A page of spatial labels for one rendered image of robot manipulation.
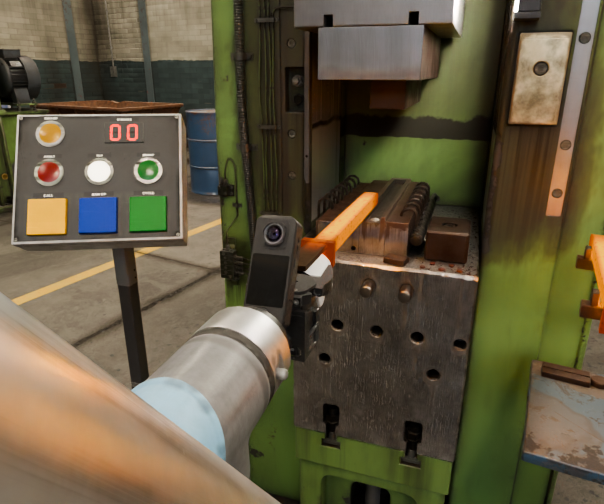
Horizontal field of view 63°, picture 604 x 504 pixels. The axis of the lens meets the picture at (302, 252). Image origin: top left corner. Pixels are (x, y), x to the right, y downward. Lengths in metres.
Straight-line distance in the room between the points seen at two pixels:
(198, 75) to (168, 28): 0.94
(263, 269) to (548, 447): 0.60
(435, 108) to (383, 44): 0.51
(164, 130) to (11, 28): 8.71
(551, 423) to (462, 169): 0.77
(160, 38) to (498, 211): 8.68
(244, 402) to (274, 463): 1.30
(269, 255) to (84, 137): 0.73
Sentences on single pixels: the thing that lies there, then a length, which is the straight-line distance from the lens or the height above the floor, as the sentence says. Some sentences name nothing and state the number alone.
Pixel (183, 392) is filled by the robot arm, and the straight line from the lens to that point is 0.36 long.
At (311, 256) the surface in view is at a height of 1.07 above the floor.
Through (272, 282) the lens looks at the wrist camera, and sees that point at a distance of 0.50.
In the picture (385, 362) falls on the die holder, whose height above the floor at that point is 0.69.
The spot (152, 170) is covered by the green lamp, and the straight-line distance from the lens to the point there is 1.10.
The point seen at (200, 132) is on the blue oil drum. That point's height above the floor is 0.68.
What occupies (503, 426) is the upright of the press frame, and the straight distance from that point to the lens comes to 1.42.
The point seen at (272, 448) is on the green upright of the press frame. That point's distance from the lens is 1.65.
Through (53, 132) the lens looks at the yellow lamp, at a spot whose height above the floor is 1.17.
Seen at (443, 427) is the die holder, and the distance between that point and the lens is 1.19.
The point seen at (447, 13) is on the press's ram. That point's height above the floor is 1.38.
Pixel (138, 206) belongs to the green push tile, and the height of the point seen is 1.02.
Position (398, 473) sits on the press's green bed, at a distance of 1.29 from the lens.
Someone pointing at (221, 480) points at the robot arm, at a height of 1.17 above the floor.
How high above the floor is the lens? 1.28
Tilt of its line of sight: 20 degrees down
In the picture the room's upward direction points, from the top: straight up
